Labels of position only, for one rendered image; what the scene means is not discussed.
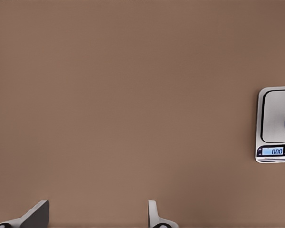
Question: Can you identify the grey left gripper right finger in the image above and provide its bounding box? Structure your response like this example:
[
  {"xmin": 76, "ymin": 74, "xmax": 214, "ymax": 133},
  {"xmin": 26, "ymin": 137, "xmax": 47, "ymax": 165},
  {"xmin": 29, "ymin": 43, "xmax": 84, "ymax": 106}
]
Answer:
[{"xmin": 148, "ymin": 200, "xmax": 179, "ymax": 228}]

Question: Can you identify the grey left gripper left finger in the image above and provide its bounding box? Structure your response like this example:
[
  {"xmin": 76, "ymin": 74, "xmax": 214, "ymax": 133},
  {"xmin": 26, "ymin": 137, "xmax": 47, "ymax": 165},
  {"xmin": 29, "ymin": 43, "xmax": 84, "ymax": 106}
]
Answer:
[{"xmin": 0, "ymin": 199, "xmax": 50, "ymax": 228}]

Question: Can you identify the silver digital kitchen scale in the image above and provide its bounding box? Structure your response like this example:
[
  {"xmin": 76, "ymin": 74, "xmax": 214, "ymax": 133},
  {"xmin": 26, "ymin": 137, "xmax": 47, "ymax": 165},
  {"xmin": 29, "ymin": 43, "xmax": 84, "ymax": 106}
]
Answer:
[{"xmin": 255, "ymin": 86, "xmax": 285, "ymax": 164}]

